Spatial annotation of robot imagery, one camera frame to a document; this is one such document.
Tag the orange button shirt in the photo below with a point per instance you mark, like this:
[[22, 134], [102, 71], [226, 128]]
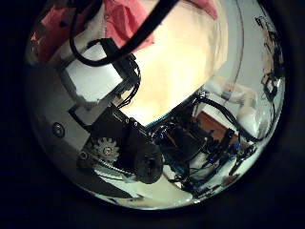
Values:
[[124, 19]]

